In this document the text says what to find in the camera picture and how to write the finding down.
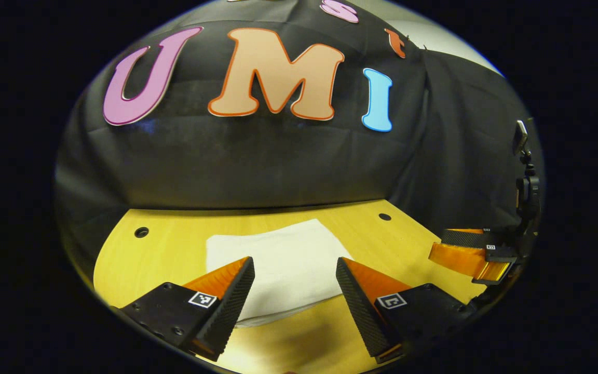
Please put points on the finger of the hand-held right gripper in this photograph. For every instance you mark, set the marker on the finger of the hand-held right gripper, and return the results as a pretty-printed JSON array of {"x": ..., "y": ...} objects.
[
  {"x": 467, "y": 239},
  {"x": 460, "y": 255}
]

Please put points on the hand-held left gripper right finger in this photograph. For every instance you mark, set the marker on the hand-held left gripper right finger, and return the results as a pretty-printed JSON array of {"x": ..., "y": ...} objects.
[{"x": 361, "y": 311}]

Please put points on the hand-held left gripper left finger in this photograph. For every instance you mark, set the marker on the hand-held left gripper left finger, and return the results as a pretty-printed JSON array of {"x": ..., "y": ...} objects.
[{"x": 234, "y": 301}]

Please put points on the white jeans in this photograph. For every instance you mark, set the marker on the white jeans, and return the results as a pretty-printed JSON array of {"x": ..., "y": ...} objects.
[{"x": 288, "y": 259}]

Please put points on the black backdrop cloth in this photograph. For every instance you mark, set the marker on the black backdrop cloth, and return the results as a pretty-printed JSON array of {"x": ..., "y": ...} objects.
[{"x": 278, "y": 156}]

